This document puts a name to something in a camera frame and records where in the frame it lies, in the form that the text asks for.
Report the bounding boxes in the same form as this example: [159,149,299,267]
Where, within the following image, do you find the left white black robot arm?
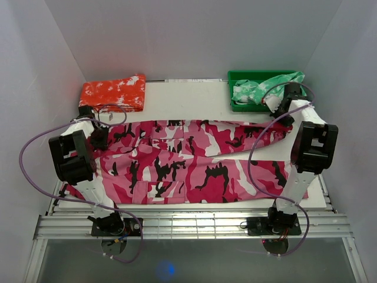
[48,106,125,236]

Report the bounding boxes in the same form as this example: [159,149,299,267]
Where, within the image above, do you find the folded orange white trousers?
[79,74,146,112]

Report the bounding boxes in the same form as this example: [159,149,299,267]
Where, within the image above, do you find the aluminium frame rail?
[34,211,353,240]

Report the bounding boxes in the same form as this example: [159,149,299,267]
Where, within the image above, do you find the green plastic bin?
[228,70,296,113]

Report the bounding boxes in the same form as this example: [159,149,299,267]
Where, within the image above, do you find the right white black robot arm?
[263,82,339,235]

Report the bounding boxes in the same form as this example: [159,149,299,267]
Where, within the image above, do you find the pink camouflage trousers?
[94,120,292,205]

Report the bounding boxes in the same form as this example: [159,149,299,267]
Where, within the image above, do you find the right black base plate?
[246,216,302,236]

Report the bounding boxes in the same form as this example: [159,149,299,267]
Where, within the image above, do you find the green tie-dye trousers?
[232,71,305,105]

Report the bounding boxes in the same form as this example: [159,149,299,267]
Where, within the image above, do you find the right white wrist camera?
[263,95,282,113]

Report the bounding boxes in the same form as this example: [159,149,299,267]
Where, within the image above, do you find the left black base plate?
[90,218,144,238]

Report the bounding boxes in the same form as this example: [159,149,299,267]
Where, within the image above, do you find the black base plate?
[90,218,144,238]
[246,216,302,236]

